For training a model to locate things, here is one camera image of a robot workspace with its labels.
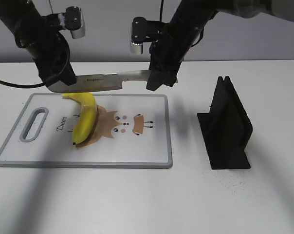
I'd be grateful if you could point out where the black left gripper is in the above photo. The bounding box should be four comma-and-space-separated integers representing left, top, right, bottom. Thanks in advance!
31, 31, 76, 86

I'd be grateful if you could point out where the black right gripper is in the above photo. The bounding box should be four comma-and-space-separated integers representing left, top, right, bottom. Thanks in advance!
146, 32, 186, 91

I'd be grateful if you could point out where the steel knife with white handle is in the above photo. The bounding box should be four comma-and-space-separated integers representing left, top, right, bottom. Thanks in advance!
46, 69, 179, 94

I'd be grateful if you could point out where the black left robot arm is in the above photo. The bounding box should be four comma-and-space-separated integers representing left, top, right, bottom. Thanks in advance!
0, 0, 82, 86

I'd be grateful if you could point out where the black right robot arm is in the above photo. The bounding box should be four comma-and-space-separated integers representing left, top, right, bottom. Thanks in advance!
146, 0, 294, 91

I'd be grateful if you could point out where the yellow plastic banana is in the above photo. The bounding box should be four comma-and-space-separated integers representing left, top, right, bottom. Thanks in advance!
62, 93, 97, 145

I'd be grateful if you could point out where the white grey deer cutting board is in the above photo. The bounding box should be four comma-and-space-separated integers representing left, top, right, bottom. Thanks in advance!
0, 93, 172, 169

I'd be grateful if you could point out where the black knife stand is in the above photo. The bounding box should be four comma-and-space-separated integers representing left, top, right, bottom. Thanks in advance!
197, 76, 253, 170

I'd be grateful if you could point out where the black cable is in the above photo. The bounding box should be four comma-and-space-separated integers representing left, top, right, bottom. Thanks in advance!
0, 77, 46, 89

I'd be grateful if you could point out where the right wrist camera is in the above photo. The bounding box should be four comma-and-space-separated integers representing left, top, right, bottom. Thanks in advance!
129, 17, 165, 55

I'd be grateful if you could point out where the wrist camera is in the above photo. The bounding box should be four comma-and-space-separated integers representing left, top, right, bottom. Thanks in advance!
129, 17, 165, 55
58, 6, 85, 39

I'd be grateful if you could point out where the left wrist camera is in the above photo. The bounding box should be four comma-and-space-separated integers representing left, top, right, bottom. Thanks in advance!
58, 6, 85, 39

